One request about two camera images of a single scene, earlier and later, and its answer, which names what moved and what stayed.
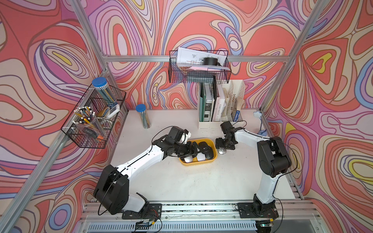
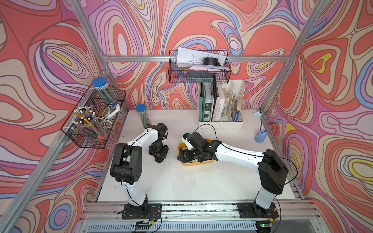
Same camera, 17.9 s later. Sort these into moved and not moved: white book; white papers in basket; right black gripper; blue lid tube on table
Moved: right black gripper
Not moved: blue lid tube on table; white book; white papers in basket
